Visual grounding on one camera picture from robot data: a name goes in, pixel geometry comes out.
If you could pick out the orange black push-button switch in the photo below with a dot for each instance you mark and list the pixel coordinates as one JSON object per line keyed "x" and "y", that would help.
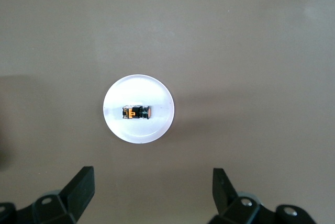
{"x": 136, "y": 112}

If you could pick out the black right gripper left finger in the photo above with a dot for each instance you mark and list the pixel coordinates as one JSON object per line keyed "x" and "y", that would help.
{"x": 52, "y": 208}

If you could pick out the pink round plate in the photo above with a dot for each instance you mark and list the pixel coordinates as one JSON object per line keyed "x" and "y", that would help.
{"x": 136, "y": 132}

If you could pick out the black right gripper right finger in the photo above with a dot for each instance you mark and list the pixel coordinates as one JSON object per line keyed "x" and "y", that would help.
{"x": 243, "y": 211}

